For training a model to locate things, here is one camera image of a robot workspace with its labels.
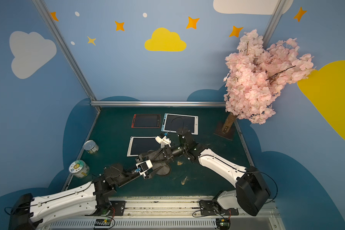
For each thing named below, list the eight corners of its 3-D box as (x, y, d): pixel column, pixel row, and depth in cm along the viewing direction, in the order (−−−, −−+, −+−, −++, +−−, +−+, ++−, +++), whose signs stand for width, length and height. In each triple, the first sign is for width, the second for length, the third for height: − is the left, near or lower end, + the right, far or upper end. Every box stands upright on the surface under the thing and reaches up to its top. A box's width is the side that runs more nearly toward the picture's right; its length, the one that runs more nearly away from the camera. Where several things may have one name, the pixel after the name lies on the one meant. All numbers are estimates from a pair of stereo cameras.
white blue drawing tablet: (161, 131, 111) (161, 128, 108) (165, 115, 121) (165, 112, 119) (197, 135, 109) (198, 132, 106) (198, 118, 119) (198, 116, 117)
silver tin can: (85, 154, 96) (81, 149, 91) (89, 144, 101) (85, 140, 96) (97, 154, 96) (92, 149, 91) (100, 145, 101) (96, 140, 96)
